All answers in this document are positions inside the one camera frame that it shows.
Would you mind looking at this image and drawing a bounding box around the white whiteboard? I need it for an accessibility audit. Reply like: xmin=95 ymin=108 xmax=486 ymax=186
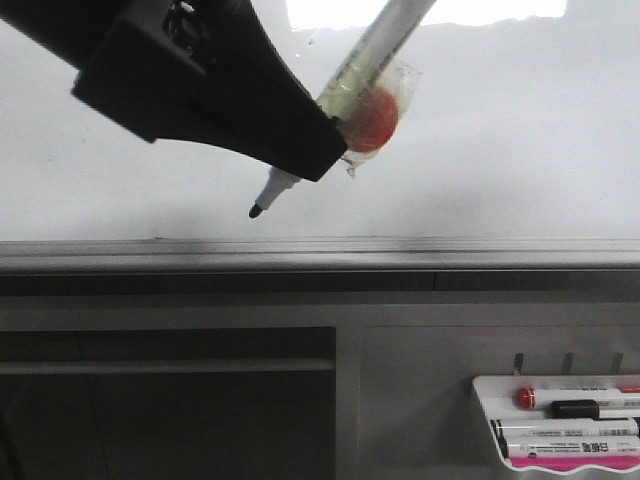
xmin=1 ymin=1 xmax=639 ymax=241

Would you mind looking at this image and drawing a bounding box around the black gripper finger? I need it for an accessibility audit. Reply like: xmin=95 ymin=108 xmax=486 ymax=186
xmin=1 ymin=1 xmax=347 ymax=181

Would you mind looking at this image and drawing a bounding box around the grey whiteboard frame ledge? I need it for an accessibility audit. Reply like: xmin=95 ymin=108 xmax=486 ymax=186
xmin=1 ymin=237 xmax=639 ymax=275

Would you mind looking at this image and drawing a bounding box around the white marker tray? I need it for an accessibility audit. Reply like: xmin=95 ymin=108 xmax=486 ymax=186
xmin=472 ymin=374 xmax=639 ymax=479

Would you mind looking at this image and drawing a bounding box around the dark lower cabinet panel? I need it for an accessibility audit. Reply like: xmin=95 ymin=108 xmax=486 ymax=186
xmin=1 ymin=328 xmax=336 ymax=479

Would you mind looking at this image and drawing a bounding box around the black capped marker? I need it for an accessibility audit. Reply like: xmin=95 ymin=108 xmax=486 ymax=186
xmin=549 ymin=400 xmax=639 ymax=420

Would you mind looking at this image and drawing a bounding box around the red capped marker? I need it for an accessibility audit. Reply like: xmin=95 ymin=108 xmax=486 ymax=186
xmin=515 ymin=387 xmax=639 ymax=410

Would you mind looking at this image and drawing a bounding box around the metal hook right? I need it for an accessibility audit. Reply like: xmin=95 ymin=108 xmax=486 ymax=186
xmin=610 ymin=353 xmax=624 ymax=375

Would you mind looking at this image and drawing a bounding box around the metal hook left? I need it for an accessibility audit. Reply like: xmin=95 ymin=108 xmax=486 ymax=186
xmin=512 ymin=353 xmax=524 ymax=376

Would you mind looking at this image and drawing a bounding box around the white marker with label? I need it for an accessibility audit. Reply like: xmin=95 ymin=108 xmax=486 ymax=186
xmin=497 ymin=436 xmax=639 ymax=459

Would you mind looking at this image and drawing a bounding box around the metal hook middle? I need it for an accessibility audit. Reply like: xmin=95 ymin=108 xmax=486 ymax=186
xmin=560 ymin=352 xmax=574 ymax=375

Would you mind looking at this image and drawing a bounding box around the white whiteboard marker with magnet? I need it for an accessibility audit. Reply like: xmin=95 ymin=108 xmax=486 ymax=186
xmin=249 ymin=1 xmax=434 ymax=218

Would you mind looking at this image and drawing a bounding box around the white marker black end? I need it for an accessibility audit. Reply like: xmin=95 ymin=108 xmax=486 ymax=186
xmin=490 ymin=417 xmax=639 ymax=438

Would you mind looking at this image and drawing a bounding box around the metal hook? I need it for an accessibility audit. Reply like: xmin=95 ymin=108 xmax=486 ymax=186
xmin=610 ymin=353 xmax=624 ymax=375
xmin=512 ymin=353 xmax=524 ymax=376
xmin=560 ymin=352 xmax=574 ymax=375

